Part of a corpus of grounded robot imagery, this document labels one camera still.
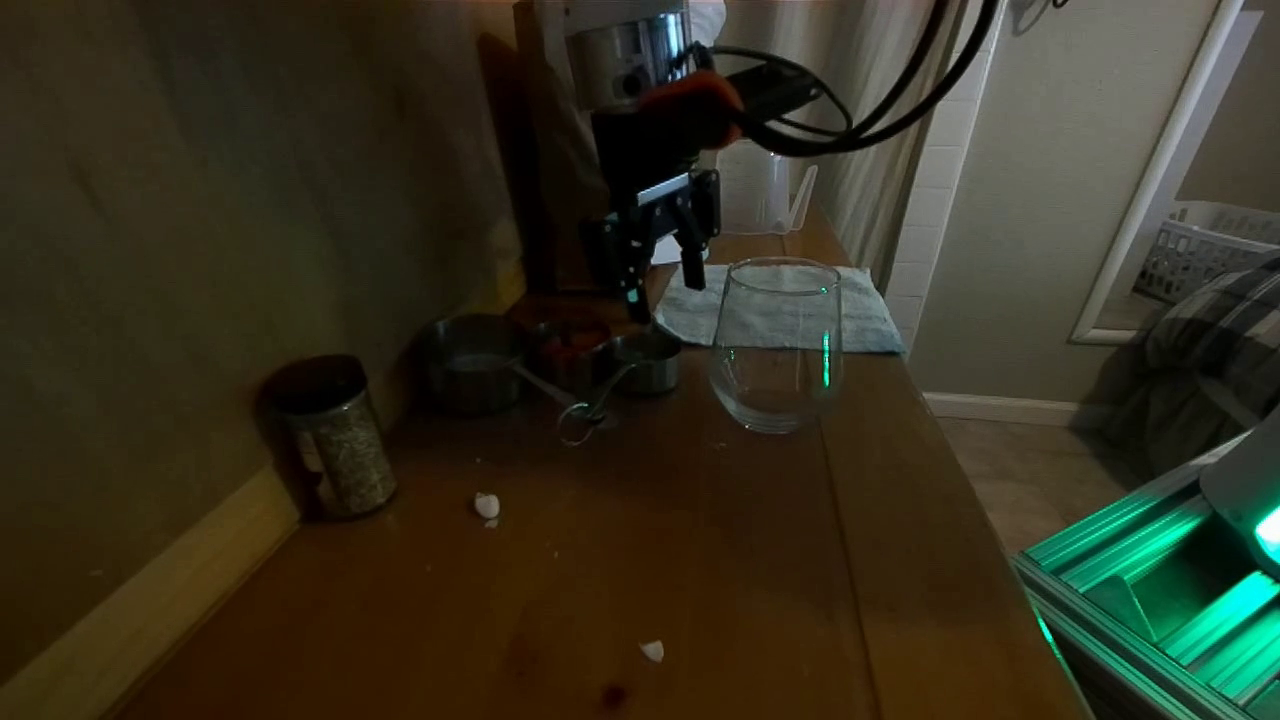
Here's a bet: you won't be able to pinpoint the plaid blanket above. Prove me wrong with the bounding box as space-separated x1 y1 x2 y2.
1070 258 1280 486

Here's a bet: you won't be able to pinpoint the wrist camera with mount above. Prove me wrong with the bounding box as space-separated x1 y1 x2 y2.
723 56 820 123

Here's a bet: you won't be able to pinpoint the clear stemless glass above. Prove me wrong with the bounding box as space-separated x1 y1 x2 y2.
705 258 849 435

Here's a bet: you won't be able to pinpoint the metal tin mug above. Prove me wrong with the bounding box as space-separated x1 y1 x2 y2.
258 352 400 526

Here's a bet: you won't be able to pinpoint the white woven basket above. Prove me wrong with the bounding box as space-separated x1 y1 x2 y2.
1132 197 1280 312

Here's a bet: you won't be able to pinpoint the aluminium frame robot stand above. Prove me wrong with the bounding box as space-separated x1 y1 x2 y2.
1013 455 1280 720

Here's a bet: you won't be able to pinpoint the large metal measuring cup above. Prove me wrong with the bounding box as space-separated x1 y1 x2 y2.
419 312 613 435

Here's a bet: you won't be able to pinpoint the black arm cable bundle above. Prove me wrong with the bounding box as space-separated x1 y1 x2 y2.
705 0 1008 162

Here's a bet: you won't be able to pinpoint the white door frame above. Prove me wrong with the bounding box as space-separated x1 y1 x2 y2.
1069 0 1262 349

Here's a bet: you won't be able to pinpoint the metal measuring cup red contents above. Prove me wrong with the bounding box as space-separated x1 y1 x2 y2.
530 315 619 398

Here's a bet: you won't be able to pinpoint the orange cable tape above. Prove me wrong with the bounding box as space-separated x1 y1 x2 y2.
636 71 749 145

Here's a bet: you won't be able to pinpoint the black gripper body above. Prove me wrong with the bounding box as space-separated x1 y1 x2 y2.
586 113 730 233

